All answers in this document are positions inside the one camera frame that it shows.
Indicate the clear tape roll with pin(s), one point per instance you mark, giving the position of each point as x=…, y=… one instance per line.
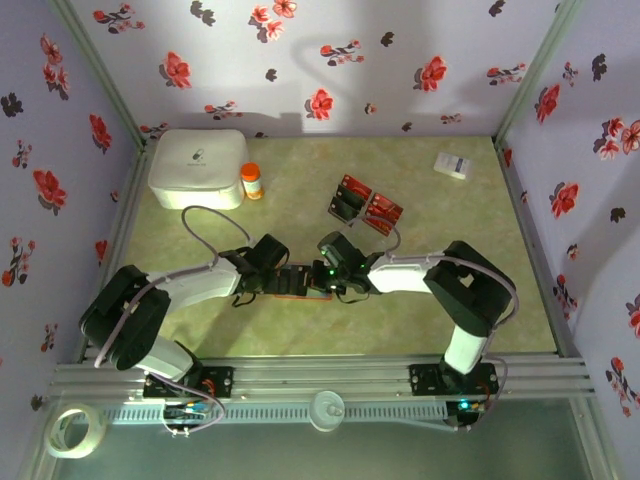
x=96, y=426

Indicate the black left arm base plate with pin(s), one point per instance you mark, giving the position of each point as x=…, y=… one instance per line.
x=220, y=382

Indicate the aluminium side rail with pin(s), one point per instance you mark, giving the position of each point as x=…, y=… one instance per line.
x=131, y=200
x=525, y=235

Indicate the orange card holder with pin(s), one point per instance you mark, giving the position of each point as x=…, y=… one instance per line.
x=300, y=298

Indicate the white medicine case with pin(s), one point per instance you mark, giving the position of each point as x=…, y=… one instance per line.
x=195, y=165

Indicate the orange pill bottle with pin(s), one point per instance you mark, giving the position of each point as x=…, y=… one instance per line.
x=252, y=180

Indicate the small white box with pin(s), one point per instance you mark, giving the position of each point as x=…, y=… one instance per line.
x=452, y=165

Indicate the black VIP card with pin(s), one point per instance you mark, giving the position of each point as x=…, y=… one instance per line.
x=350, y=197
x=341, y=209
x=301, y=280

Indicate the aluminium front rail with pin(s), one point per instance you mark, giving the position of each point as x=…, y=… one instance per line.
x=320, y=375

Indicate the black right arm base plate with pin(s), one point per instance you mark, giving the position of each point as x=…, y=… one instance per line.
x=425, y=380

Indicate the red VIP card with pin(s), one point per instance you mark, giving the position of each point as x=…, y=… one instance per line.
x=358, y=186
x=382, y=223
x=390, y=204

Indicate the aluminium corner post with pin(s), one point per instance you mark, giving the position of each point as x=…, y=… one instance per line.
x=537, y=70
x=95, y=75

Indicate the red and black packets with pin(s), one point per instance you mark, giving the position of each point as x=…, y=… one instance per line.
x=360, y=212

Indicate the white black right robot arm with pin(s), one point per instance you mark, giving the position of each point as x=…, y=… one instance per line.
x=470, y=290

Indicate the small controller circuit board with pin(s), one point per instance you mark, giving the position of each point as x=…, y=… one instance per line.
x=186, y=412
x=467, y=407

